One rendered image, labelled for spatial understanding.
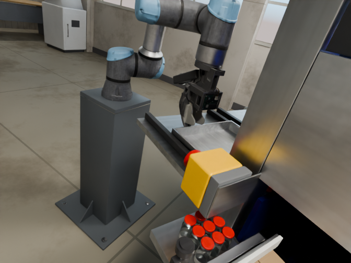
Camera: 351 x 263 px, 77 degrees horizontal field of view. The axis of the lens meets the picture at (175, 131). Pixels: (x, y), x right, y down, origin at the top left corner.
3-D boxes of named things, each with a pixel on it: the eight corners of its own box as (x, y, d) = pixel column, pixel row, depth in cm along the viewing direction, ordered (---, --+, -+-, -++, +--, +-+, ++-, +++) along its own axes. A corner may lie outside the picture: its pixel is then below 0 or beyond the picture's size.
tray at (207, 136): (317, 191, 59) (324, 181, 57) (258, 225, 44) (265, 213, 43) (227, 128, 82) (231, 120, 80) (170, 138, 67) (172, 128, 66)
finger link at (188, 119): (187, 138, 65) (195, 109, 61) (176, 128, 69) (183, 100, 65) (195, 136, 67) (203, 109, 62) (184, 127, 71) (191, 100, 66)
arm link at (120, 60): (104, 71, 109) (105, 42, 103) (131, 73, 115) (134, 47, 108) (107, 79, 100) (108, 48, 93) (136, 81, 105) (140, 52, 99)
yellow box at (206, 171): (237, 205, 37) (253, 172, 33) (205, 219, 33) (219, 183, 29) (209, 176, 42) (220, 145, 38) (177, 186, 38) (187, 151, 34)
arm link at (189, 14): (173, -4, 61) (189, -3, 53) (207, 4, 66) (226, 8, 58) (167, 26, 65) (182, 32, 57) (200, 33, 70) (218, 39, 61)
